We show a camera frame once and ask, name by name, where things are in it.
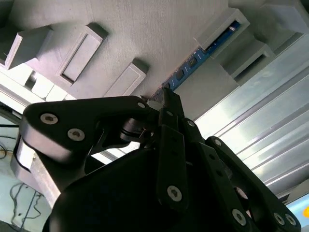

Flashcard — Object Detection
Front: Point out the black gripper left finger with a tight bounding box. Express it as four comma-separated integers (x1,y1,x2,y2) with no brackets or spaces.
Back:
19,88,190,212

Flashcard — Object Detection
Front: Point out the blue RAM stick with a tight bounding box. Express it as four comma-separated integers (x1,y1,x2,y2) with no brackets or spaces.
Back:
149,20,242,101

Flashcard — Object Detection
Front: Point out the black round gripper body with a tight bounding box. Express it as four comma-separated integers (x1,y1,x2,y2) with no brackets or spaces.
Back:
42,147,239,232

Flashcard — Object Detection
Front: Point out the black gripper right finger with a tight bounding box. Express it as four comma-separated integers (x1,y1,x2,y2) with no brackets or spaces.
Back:
170,93,302,232

